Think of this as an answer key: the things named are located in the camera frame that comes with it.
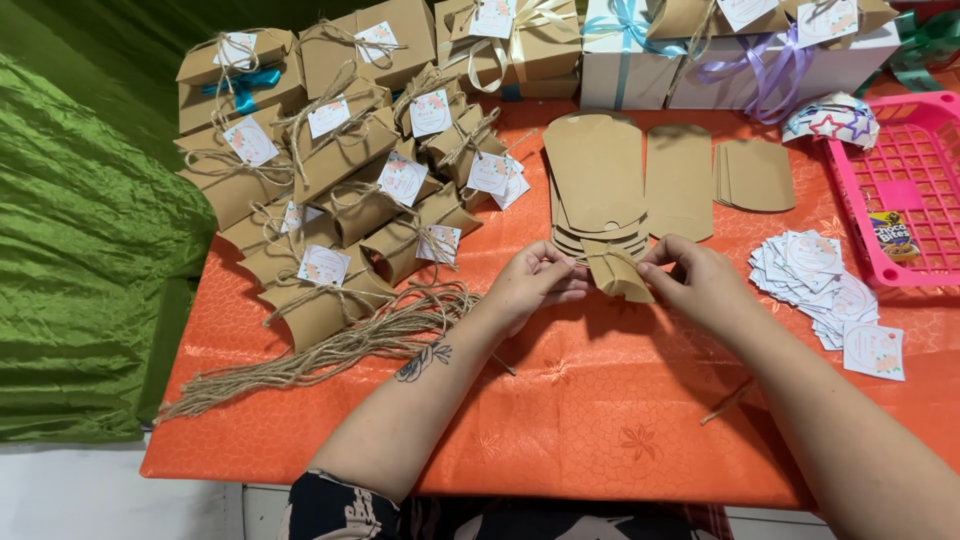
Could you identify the flat kraft box blank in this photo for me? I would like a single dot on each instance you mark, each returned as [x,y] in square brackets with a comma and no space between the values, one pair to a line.
[679,184]

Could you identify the bundle of jute twine strands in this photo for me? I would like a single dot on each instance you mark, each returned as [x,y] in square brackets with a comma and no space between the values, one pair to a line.
[330,352]

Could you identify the star-printed white cloth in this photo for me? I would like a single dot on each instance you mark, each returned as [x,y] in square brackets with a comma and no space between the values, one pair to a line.
[829,120]

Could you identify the heap of white paper tags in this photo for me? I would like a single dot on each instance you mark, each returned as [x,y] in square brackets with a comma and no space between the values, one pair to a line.
[814,277]

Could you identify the person's right hand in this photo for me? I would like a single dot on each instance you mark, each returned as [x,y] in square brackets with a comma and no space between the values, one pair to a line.
[705,285]

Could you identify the yellow snack packet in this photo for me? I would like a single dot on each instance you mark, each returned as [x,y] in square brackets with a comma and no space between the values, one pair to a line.
[892,236]

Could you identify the orange tablecloth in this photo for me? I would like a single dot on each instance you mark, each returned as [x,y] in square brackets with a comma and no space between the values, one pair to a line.
[600,427]

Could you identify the person's black floral garment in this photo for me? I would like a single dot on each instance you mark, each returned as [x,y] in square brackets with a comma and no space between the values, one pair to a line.
[337,514]

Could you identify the large kraft box with twine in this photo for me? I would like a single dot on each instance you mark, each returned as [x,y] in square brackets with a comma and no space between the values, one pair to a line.
[375,37]

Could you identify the pink plastic basket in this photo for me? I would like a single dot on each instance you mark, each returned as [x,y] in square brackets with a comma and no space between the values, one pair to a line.
[911,180]

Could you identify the kraft pillow box with tag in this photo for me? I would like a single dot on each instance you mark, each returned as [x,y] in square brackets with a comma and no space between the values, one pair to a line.
[697,15]
[832,19]

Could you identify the kraft box with cream ribbon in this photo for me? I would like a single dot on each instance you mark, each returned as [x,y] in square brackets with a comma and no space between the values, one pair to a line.
[517,45]

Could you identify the single jute twine piece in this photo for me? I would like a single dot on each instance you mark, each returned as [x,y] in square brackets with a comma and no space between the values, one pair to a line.
[727,403]

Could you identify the white box with purple ribbon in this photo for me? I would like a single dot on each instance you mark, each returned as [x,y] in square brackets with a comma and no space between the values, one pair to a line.
[832,71]

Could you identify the person's left hand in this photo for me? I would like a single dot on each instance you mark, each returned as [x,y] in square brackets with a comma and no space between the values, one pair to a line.
[525,289]

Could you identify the small stack of kraft blanks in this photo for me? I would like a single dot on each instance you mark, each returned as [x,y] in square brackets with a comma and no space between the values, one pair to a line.
[757,176]

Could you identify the white box with blue ribbon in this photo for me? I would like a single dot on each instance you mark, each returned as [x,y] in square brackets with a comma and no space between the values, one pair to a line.
[622,71]

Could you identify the kraft box with teal ribbon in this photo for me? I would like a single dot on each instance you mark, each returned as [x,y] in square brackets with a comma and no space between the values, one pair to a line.
[240,82]

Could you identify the pile of tagged kraft boxes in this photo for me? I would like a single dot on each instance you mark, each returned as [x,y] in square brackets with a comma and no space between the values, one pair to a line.
[337,195]

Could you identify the green ribbon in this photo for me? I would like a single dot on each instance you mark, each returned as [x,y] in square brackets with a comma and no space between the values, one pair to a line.
[919,52]

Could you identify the small kraft pillow box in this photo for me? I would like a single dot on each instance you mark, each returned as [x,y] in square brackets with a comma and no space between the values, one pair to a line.
[619,281]

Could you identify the green shiny cloth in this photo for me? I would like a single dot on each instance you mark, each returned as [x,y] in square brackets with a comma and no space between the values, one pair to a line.
[75,225]

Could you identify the stack of flat kraft blanks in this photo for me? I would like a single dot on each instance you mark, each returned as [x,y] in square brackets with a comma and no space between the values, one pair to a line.
[596,172]

